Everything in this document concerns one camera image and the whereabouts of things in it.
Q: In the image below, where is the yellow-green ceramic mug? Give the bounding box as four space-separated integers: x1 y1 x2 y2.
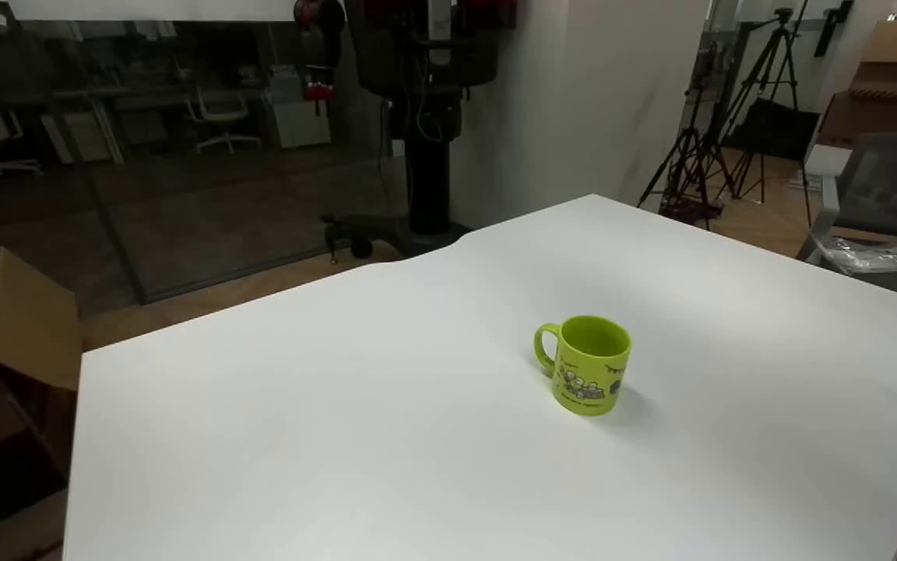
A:
532 315 632 419

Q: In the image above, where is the white paper table cover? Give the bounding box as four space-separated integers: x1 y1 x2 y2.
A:
62 198 897 561

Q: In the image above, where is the brown cardboard box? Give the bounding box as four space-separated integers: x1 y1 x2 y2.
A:
0 247 81 520

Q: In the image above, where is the black robot pedestal stand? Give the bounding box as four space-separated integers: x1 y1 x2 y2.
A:
325 0 519 260

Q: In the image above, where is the black camera tripod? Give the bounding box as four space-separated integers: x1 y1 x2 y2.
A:
636 6 813 225

